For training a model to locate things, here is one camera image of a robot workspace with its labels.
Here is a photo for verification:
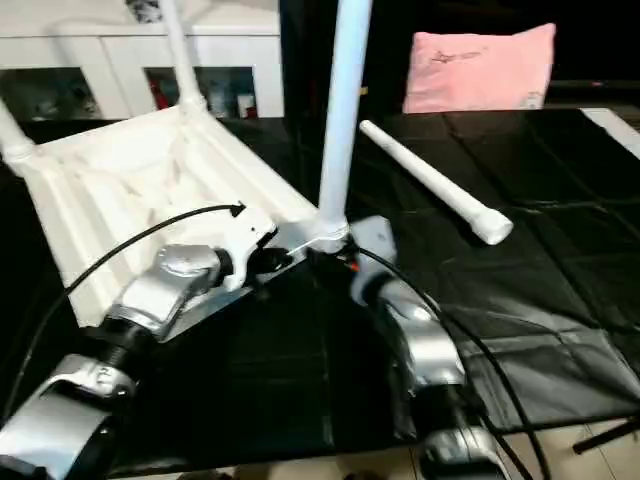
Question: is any black work mat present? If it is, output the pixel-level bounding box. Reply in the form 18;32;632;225
0;108;640;473

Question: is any black tripod stand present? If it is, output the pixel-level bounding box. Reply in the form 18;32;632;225
572;418;640;456

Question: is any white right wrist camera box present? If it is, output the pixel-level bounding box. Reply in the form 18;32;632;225
348;216;397;269

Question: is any dark ornament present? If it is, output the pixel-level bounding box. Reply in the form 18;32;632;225
125;0;169;23

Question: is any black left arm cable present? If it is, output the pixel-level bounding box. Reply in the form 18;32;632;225
0;203;247;421

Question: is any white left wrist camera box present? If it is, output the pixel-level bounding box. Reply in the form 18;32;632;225
204;210;279;293

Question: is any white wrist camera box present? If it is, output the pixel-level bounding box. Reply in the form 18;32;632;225
204;210;279;293
348;216;397;269

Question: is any white glass-door cabinet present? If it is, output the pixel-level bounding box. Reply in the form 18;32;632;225
0;0;286;121

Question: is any black sofa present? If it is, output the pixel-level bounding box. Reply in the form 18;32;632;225
280;0;640;116

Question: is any pink printed pillow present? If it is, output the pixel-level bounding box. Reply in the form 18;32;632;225
402;23;557;115

